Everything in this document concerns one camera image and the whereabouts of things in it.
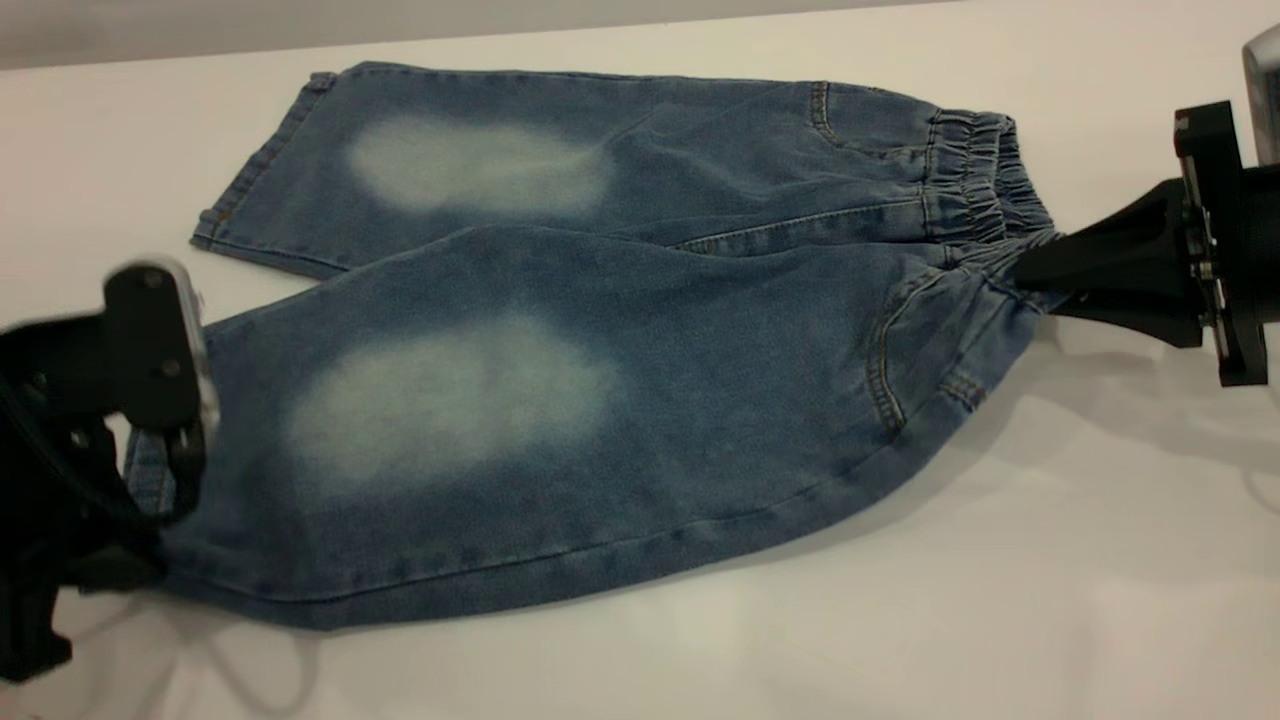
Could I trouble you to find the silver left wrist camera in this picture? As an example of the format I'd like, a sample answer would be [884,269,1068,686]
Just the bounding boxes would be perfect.
[103,258,221,433]

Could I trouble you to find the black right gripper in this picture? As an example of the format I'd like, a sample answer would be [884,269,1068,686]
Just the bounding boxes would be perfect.
[1015,100,1280,388]

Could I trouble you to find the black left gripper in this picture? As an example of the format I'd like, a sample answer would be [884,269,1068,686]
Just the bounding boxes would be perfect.
[0,315,209,686]

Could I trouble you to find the blue denim pants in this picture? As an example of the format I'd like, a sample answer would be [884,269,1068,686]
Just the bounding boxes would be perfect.
[125,62,1076,633]

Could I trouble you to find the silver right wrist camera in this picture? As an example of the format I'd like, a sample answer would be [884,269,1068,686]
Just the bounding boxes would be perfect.
[1243,25,1280,166]

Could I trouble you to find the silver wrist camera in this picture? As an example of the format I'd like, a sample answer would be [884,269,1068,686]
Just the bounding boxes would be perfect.
[1243,25,1280,166]
[103,258,221,433]

